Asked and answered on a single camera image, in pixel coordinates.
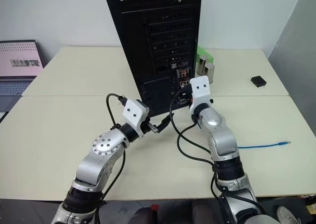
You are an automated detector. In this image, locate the black computer tower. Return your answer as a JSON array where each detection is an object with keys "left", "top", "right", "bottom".
[{"left": 102, "top": 0, "right": 201, "bottom": 118}]

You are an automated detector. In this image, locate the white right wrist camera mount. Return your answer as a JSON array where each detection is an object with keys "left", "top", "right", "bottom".
[{"left": 189, "top": 75, "right": 214, "bottom": 116}]

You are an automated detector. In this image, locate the open laptop with pink screen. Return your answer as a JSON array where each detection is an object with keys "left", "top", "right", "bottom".
[{"left": 0, "top": 39, "right": 44, "bottom": 112}]

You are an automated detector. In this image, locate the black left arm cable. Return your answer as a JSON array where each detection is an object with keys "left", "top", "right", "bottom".
[{"left": 95, "top": 93, "right": 129, "bottom": 224}]

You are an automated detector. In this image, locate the green box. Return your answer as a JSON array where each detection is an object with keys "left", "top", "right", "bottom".
[{"left": 197, "top": 45, "right": 214, "bottom": 63}]

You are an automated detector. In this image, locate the blue ethernet cable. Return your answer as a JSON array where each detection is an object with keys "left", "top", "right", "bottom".
[{"left": 237, "top": 141, "right": 292, "bottom": 151}]

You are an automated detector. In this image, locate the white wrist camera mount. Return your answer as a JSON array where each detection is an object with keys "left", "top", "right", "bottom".
[
  {"left": 189, "top": 75, "right": 214, "bottom": 116},
  {"left": 122, "top": 99, "right": 150, "bottom": 141}
]

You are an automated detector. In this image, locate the small black adapter box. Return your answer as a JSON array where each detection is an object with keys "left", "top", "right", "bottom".
[{"left": 250, "top": 75, "right": 268, "bottom": 87}]

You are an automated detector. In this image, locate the dark rounded shape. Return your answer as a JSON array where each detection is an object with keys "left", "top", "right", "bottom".
[{"left": 128, "top": 206, "right": 161, "bottom": 224}]

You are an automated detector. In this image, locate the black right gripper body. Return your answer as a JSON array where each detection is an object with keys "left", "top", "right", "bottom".
[{"left": 181, "top": 85, "right": 194, "bottom": 106}]

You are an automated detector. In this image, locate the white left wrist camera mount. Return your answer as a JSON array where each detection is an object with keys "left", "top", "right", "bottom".
[{"left": 122, "top": 99, "right": 150, "bottom": 141}]

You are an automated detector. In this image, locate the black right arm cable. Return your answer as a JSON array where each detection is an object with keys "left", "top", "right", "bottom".
[{"left": 170, "top": 90, "right": 266, "bottom": 216}]

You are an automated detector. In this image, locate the white shoe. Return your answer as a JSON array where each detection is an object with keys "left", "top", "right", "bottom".
[{"left": 276, "top": 205, "right": 297, "bottom": 224}]

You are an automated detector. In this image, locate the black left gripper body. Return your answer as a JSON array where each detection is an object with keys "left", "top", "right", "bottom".
[{"left": 141, "top": 115, "right": 159, "bottom": 135}]

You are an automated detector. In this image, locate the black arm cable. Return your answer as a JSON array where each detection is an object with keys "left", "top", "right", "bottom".
[
  {"left": 95, "top": 93, "right": 129, "bottom": 224},
  {"left": 170, "top": 90, "right": 266, "bottom": 216}
]

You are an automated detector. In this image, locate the silver metal cylinder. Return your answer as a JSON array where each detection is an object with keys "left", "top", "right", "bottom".
[
  {"left": 203, "top": 62, "right": 216, "bottom": 84},
  {"left": 197, "top": 54, "right": 210, "bottom": 76}
]

